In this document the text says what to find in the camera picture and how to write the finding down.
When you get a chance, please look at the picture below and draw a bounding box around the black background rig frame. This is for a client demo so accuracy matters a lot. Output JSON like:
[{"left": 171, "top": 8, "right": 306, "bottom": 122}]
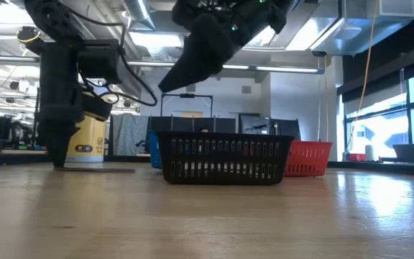
[{"left": 160, "top": 92, "right": 214, "bottom": 118}]

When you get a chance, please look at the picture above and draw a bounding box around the black ceiling device yellow cable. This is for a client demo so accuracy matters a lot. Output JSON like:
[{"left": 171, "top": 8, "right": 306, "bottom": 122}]
[{"left": 15, "top": 25, "right": 42, "bottom": 46}]

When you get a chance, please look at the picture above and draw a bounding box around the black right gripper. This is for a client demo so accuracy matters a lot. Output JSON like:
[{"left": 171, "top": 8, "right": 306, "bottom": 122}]
[{"left": 157, "top": 0, "right": 295, "bottom": 94}]

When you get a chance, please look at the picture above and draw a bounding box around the grey cloth cover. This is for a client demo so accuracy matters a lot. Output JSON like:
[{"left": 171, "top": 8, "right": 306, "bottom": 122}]
[{"left": 109, "top": 113, "right": 150, "bottom": 157}]

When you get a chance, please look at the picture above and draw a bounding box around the long ceiling light bar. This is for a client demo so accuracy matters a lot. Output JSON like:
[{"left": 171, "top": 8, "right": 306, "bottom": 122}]
[{"left": 0, "top": 54, "right": 326, "bottom": 76}]

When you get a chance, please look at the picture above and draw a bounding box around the blue plastic basket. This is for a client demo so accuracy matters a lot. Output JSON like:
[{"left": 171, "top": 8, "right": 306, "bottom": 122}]
[{"left": 147, "top": 129, "right": 163, "bottom": 170}]

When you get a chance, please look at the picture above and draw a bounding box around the red plastic basket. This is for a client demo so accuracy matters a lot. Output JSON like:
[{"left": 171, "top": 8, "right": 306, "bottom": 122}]
[{"left": 284, "top": 140, "right": 334, "bottom": 178}]

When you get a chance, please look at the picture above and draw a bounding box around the yellow hanging cable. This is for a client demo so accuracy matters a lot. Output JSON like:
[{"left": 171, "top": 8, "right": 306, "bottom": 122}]
[{"left": 349, "top": 0, "right": 380, "bottom": 147}]

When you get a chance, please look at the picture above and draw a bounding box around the black partition panel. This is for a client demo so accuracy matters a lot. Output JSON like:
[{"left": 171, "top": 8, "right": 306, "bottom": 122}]
[{"left": 148, "top": 115, "right": 237, "bottom": 133}]

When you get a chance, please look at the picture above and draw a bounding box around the large metal air duct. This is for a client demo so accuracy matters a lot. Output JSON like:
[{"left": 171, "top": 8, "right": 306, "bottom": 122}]
[{"left": 127, "top": 0, "right": 414, "bottom": 57}]

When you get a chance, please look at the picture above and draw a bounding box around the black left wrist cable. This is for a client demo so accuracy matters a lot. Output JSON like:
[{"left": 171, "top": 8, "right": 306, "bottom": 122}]
[{"left": 61, "top": 5, "right": 159, "bottom": 108}]

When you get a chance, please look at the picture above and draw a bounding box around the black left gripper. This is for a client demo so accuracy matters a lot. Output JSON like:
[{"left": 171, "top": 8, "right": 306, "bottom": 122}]
[{"left": 35, "top": 39, "right": 114, "bottom": 168}]

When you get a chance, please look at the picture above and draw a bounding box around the black plastic basket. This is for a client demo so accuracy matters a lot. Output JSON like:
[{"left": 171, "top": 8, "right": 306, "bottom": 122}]
[{"left": 155, "top": 130, "right": 295, "bottom": 186}]

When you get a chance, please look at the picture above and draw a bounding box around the yellow white wipes canister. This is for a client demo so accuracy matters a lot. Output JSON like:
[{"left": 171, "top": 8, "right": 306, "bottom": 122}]
[{"left": 65, "top": 89, "right": 108, "bottom": 163}]

